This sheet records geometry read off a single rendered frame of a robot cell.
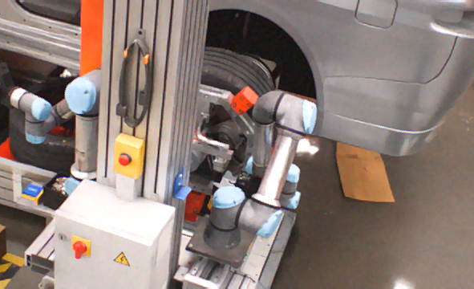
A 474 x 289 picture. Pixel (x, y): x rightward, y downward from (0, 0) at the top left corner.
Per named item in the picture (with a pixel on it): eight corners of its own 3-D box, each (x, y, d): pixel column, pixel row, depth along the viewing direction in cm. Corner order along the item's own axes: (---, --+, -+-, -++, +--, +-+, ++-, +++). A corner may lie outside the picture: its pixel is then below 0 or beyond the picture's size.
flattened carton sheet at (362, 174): (378, 149, 541) (379, 144, 539) (394, 203, 496) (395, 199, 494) (332, 145, 538) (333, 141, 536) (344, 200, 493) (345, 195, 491)
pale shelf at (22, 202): (115, 211, 396) (115, 206, 394) (101, 233, 382) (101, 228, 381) (33, 186, 403) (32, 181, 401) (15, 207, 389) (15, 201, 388)
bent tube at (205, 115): (239, 129, 365) (242, 109, 359) (226, 153, 350) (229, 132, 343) (200, 119, 368) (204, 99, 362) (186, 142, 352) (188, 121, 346)
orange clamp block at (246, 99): (245, 107, 367) (258, 96, 361) (240, 116, 360) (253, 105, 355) (233, 96, 365) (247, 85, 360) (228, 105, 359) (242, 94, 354)
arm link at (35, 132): (56, 136, 331) (56, 112, 325) (35, 148, 323) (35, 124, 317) (41, 128, 334) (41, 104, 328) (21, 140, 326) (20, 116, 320)
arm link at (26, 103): (38, 126, 316) (38, 107, 311) (17, 115, 320) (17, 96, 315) (53, 118, 322) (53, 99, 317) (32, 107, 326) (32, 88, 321)
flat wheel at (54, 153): (138, 117, 488) (140, 83, 474) (127, 189, 434) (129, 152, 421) (22, 106, 483) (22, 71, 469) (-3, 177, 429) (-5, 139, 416)
